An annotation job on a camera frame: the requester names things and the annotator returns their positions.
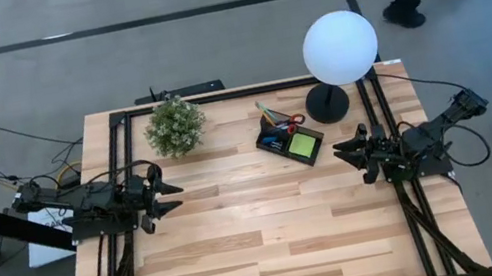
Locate green potted plant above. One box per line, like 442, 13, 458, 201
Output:
138, 91, 213, 164

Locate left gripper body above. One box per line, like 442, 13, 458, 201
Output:
120, 160, 175, 239

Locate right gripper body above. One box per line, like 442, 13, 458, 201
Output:
348, 115, 411, 188

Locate green sticky note pad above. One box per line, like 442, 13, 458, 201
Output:
284, 129, 321, 163

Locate yellow floor cable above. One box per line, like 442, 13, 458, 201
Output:
52, 159, 85, 186

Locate black flat router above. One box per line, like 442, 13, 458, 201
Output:
131, 74, 227, 108

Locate blue eraser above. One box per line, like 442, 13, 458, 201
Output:
259, 133, 281, 147

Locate white globe table lamp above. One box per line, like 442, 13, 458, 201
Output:
289, 4, 392, 129

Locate yellow pencil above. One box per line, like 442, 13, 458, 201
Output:
258, 101, 280, 130

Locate red-handled scissors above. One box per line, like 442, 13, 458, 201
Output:
274, 111, 309, 138

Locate white printed paper sheet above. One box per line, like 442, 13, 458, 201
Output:
19, 203, 84, 270

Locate black mesh desk organizer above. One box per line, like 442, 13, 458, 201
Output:
249, 103, 331, 177

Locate black aluminium table frame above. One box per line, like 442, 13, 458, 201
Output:
35, 49, 492, 276

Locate black floor cable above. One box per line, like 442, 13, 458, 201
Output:
0, 106, 90, 185

